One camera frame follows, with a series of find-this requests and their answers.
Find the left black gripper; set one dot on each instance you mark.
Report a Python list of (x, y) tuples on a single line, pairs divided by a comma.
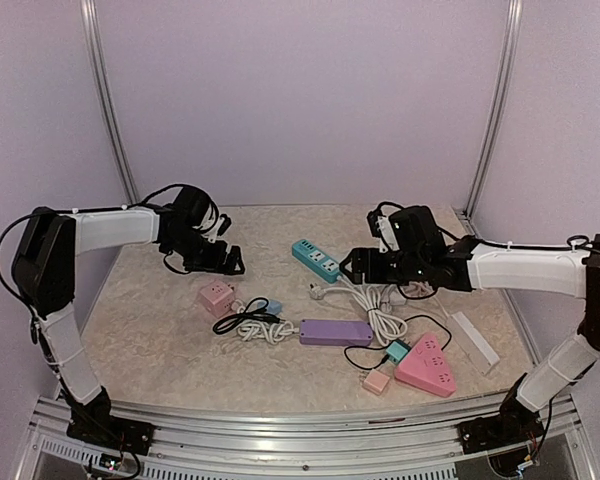
[(214, 264)]

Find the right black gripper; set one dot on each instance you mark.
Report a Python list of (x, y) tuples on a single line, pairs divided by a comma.
[(373, 273)]

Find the pink small plug adapter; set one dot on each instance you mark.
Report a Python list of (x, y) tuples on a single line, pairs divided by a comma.
[(217, 298)]

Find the teal power strip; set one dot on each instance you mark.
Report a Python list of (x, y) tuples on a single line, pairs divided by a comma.
[(316, 260)]

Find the light blue small plug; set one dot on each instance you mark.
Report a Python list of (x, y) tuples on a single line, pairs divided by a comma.
[(273, 307)]

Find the purple power strip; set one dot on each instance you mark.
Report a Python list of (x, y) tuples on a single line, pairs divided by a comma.
[(335, 333)]

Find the teal plug adapter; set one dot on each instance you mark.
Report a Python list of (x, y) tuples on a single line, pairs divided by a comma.
[(395, 352)]

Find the pink triangular power strip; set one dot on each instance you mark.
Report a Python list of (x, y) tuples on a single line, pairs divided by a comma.
[(425, 368)]

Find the white power strip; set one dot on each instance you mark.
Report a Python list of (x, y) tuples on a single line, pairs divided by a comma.
[(475, 346)]

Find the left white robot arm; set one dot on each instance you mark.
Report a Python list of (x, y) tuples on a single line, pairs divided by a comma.
[(43, 274)]

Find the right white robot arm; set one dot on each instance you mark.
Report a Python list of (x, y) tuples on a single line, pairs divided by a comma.
[(572, 270)]

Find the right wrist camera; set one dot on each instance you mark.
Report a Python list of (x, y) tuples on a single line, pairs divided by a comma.
[(380, 227)]

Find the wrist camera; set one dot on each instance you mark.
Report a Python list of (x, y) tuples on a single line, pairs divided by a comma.
[(220, 227), (380, 227)]

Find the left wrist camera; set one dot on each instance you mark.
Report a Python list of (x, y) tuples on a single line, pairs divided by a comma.
[(220, 227)]

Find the aluminium front frame rail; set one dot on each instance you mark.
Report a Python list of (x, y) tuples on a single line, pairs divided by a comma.
[(400, 443)]

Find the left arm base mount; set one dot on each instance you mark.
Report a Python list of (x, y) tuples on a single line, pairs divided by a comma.
[(123, 434)]

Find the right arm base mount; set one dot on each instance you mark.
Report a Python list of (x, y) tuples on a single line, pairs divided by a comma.
[(501, 430)]

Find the right aluminium corner post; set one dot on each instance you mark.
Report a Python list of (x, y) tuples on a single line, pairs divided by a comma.
[(497, 106)]

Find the aluminium corner post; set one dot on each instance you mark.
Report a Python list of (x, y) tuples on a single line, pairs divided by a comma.
[(89, 15), (497, 106)]

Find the left aluminium corner post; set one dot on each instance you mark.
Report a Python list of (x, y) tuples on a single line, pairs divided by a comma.
[(89, 15)]

